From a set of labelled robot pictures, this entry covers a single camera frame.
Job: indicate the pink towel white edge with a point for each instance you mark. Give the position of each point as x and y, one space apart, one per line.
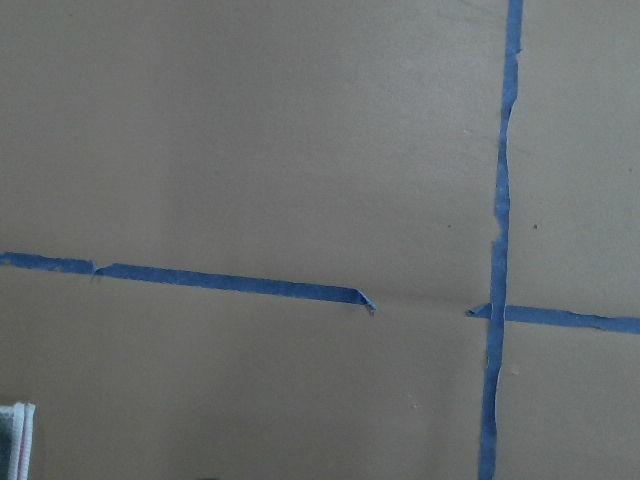
17 424

